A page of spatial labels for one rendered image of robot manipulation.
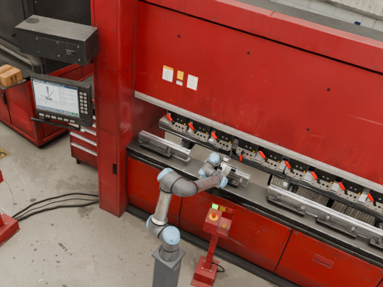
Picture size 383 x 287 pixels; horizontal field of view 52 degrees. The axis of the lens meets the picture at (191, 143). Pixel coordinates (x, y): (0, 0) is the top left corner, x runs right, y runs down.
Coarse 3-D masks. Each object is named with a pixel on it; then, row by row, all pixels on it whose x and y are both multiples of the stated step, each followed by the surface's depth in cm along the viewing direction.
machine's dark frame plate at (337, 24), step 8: (240, 0) 252; (248, 0) 255; (256, 0) 256; (264, 0) 258; (264, 8) 246; (272, 8) 248; (280, 8) 250; (288, 8) 252; (296, 8) 254; (296, 16) 242; (304, 16) 243; (312, 16) 245; (320, 16) 247; (328, 24) 237; (336, 24) 238; (344, 24) 240; (352, 24) 242; (352, 32) 231; (360, 32) 232; (368, 32) 234; (376, 32) 236
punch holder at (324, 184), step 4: (316, 168) 280; (316, 172) 282; (320, 172) 281; (324, 172) 279; (320, 176) 283; (324, 176) 281; (328, 176) 279; (332, 176) 278; (336, 176) 276; (312, 180) 287; (320, 180) 284; (324, 180) 283; (328, 180) 281; (332, 180) 280; (312, 184) 289; (316, 184) 288; (320, 184) 286; (324, 184) 284; (328, 184) 283; (332, 184) 282; (320, 188) 288; (324, 188) 286; (328, 188) 285
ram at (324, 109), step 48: (144, 48) 294; (192, 48) 275; (240, 48) 259; (288, 48) 244; (192, 96) 297; (240, 96) 278; (288, 96) 261; (336, 96) 246; (288, 144) 281; (336, 144) 264
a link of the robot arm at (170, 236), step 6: (162, 228) 265; (168, 228) 264; (174, 228) 265; (162, 234) 263; (168, 234) 261; (174, 234) 262; (162, 240) 263; (168, 240) 259; (174, 240) 259; (162, 246) 267; (168, 246) 262; (174, 246) 263
